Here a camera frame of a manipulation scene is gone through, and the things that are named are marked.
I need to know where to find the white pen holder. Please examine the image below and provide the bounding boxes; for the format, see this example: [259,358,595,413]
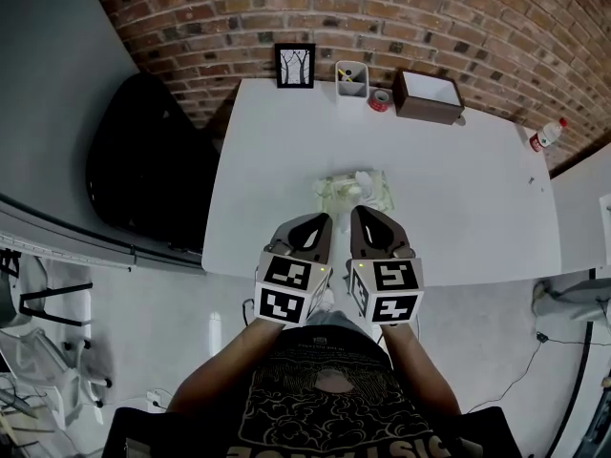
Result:
[334,59,370,100]

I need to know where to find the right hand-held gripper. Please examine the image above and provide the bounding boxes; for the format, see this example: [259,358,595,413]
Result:
[346,205,426,328]

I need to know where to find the grey shorts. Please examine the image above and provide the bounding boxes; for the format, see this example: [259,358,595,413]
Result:
[305,309,374,348]

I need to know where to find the grey bag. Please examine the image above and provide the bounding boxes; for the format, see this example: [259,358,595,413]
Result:
[532,274,611,324]

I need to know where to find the person's right forearm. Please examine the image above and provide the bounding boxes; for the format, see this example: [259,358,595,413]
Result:
[379,322,462,418]

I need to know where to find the white desk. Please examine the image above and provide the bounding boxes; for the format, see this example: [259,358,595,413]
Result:
[200,76,562,288]

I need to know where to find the person's left forearm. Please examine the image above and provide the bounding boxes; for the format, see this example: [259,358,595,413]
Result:
[166,317,284,415]

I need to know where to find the thin black cable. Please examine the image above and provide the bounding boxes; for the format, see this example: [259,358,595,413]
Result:
[465,335,593,415]

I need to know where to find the black printed t-shirt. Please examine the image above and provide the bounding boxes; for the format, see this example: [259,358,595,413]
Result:
[102,324,524,458]

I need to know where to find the clear bottle red label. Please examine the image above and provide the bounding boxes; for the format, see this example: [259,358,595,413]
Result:
[528,117,570,154]

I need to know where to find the black picture frame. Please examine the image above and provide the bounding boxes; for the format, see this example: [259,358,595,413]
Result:
[274,42,317,90]

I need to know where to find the red tape roll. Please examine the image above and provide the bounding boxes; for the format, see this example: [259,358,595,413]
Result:
[367,88,395,114]

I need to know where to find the pale green cloth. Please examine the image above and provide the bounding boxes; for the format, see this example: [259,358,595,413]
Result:
[312,168,397,217]

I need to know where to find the white wheeled office chair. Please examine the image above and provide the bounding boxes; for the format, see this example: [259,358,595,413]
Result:
[0,326,115,429]

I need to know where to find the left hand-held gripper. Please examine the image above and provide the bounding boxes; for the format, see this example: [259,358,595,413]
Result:
[253,212,334,330]

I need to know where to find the white chair black frame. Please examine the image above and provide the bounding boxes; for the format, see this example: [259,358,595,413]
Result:
[0,250,95,329]

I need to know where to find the brown tissue box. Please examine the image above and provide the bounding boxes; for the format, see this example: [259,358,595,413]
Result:
[391,68,466,127]

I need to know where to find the thick black hose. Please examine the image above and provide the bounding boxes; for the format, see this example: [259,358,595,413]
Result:
[555,320,597,458]

